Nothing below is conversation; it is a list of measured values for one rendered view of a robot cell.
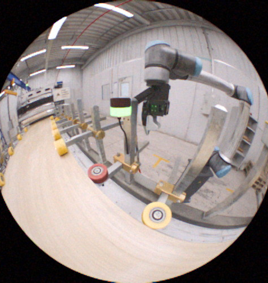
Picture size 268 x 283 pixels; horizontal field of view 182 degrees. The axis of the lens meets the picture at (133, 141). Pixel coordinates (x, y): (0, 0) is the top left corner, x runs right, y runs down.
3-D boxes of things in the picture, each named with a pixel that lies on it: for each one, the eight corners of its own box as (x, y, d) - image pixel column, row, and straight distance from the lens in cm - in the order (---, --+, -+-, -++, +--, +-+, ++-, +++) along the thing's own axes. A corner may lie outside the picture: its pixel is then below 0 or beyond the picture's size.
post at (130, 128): (128, 180, 57) (130, 97, 31) (133, 183, 56) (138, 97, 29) (125, 184, 56) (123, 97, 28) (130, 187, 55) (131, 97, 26)
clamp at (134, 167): (119, 158, 49) (119, 151, 46) (139, 169, 43) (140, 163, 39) (113, 163, 46) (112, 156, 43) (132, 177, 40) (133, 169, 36)
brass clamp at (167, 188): (158, 183, 44) (160, 177, 40) (182, 195, 46) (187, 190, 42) (152, 192, 41) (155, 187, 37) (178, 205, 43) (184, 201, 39)
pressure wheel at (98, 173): (104, 176, 45) (99, 159, 37) (114, 185, 41) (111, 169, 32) (91, 185, 44) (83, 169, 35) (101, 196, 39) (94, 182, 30)
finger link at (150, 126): (154, 141, 32) (158, 117, 29) (141, 136, 34) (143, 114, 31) (157, 137, 35) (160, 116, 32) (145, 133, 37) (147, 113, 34)
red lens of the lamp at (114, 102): (120, 104, 29) (120, 97, 29) (135, 105, 25) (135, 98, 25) (105, 106, 25) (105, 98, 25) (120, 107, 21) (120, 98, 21)
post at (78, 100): (90, 149, 87) (80, 97, 73) (91, 150, 84) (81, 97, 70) (86, 150, 86) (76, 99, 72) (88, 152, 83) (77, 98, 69)
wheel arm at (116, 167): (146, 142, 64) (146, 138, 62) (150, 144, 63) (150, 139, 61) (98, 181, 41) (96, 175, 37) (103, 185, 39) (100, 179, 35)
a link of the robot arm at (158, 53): (175, 41, 38) (145, 36, 36) (176, 71, 31) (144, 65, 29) (167, 51, 45) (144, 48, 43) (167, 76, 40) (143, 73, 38)
